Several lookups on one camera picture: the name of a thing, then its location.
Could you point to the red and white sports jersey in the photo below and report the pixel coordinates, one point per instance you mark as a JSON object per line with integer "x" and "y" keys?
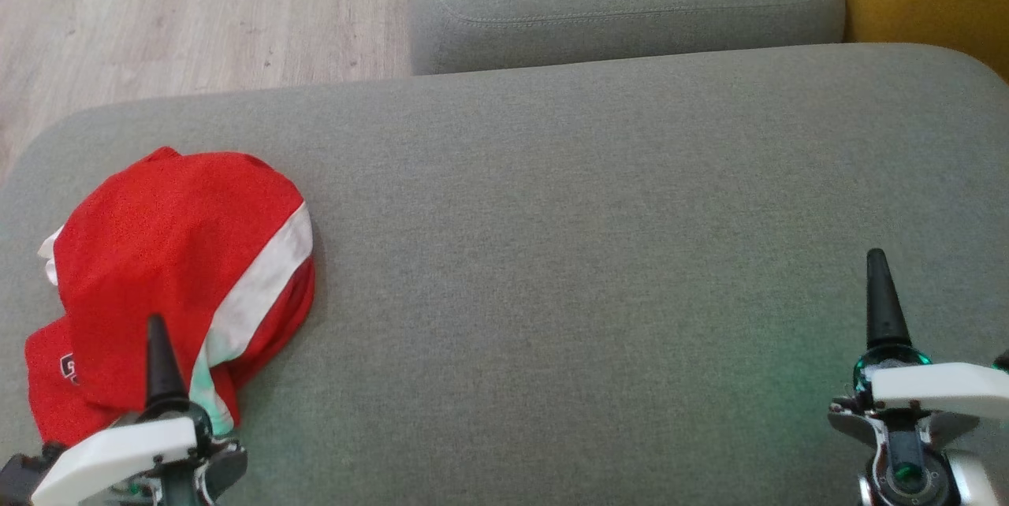
{"x": 158, "y": 238}

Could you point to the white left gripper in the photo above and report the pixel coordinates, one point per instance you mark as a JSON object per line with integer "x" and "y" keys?
{"x": 118, "y": 455}

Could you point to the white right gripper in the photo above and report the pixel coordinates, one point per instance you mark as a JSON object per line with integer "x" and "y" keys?
{"x": 938, "y": 389}

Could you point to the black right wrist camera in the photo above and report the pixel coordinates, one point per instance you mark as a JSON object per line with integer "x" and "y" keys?
{"x": 1003, "y": 362}

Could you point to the large grey fabric sofa seat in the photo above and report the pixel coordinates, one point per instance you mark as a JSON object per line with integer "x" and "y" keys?
{"x": 552, "y": 254}

